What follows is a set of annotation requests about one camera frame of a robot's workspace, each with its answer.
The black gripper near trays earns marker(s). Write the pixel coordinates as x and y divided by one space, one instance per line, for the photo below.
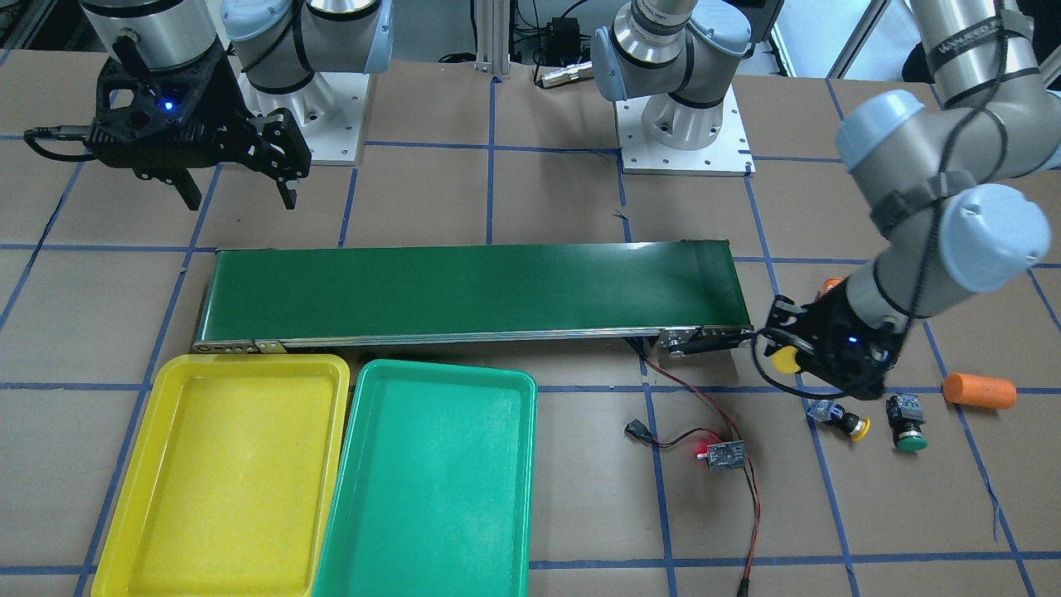
229 104

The silver robot arm near conveyor start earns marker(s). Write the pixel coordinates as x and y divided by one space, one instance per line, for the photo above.
934 181

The silver robot arm near trays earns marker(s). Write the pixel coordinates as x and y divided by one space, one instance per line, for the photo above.
280 44

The black gripper near buttons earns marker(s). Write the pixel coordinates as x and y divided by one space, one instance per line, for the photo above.
829 322

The plain orange cylinder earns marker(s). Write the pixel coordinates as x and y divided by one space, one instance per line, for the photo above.
980 391

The yellow plastic tray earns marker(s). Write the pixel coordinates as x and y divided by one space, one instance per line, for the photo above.
230 482

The green plastic tray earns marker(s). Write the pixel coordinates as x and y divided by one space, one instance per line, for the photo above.
433 497

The orange labelled cylinder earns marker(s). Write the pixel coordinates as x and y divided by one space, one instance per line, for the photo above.
829 285

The small controller circuit board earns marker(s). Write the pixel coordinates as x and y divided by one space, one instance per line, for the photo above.
724 456

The green conveyor belt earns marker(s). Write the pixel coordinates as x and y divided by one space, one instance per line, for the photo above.
687 293

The green push button lower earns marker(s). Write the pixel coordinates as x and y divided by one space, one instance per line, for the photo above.
905 416

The yellow push button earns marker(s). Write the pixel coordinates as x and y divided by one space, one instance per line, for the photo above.
830 413
785 360

